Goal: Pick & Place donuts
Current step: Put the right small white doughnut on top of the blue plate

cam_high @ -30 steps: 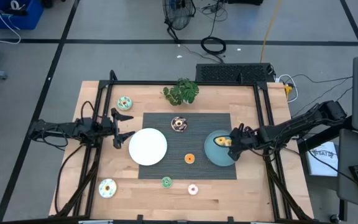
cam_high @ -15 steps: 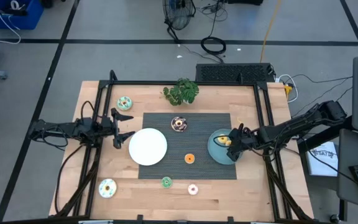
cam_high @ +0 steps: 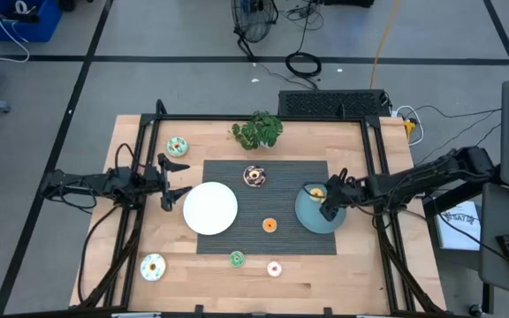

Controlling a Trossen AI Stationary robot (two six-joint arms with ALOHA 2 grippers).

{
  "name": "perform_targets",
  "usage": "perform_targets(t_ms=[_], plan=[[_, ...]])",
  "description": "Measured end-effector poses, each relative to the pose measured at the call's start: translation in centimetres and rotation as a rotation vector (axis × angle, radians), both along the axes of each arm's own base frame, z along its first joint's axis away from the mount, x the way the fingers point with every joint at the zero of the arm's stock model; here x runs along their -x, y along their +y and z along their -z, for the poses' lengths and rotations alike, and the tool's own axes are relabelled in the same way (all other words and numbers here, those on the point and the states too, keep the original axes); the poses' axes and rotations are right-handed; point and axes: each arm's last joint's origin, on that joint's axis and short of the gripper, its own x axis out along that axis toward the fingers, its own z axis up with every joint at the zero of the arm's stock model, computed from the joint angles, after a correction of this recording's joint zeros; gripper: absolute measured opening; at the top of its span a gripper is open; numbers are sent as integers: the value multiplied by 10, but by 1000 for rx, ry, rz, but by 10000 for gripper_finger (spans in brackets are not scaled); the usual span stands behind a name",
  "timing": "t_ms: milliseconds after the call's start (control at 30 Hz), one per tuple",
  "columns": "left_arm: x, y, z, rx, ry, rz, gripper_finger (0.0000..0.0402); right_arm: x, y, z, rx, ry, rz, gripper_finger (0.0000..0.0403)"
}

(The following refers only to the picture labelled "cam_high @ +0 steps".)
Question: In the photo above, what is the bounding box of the coiled black cable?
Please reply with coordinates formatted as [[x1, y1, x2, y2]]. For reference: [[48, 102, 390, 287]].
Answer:
[[284, 0, 324, 80]]

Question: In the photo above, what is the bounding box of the yellow cable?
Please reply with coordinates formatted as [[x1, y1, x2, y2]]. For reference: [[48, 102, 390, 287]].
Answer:
[[368, 0, 402, 89]]

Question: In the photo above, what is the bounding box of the black equipment case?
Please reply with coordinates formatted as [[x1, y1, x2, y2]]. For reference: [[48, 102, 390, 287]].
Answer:
[[323, 0, 376, 9]]

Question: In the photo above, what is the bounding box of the grey woven placemat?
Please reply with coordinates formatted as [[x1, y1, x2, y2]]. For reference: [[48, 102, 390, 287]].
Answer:
[[195, 159, 338, 256]]

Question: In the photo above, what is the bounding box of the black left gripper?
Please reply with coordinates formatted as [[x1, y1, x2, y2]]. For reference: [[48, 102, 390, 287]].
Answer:
[[142, 153, 194, 212]]

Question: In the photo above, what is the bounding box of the black aluminium rig frame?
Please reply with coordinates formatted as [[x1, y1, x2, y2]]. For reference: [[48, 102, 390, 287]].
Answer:
[[69, 99, 448, 318]]

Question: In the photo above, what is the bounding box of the large white sprinkled donut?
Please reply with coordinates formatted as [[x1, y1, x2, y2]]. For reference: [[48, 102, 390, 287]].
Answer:
[[140, 253, 167, 283]]

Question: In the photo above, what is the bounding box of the blue plastic bin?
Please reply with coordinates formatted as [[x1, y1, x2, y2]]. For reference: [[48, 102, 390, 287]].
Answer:
[[0, 0, 64, 44]]

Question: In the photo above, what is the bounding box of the large chocolate glazed donut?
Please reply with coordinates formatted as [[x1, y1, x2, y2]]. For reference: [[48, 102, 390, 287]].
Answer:
[[242, 164, 268, 188]]

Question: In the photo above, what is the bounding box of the black perforated computer case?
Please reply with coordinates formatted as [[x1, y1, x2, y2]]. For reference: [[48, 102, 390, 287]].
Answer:
[[277, 89, 391, 118]]

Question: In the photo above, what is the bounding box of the black floor fan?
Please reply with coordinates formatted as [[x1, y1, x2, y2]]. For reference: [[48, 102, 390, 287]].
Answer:
[[230, 0, 280, 61]]

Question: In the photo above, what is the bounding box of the teal round plate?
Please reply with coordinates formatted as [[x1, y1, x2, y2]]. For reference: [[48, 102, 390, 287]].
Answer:
[[294, 183, 347, 235]]

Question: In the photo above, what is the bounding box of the green potted plant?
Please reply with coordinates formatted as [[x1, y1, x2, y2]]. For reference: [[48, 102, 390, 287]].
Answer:
[[230, 110, 285, 151]]

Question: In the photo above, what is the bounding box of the white printed booklet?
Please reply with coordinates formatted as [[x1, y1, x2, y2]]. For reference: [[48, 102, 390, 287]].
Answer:
[[435, 201, 482, 252]]

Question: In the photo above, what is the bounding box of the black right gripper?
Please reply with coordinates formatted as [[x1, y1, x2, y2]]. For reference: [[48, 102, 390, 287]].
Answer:
[[319, 174, 370, 222]]

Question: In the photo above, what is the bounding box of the white round plate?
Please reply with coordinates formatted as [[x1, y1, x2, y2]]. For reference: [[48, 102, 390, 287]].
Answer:
[[182, 181, 239, 236]]

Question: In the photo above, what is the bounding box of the large mint green donut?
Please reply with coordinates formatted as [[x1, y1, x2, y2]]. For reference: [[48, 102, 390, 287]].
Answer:
[[165, 135, 190, 159]]

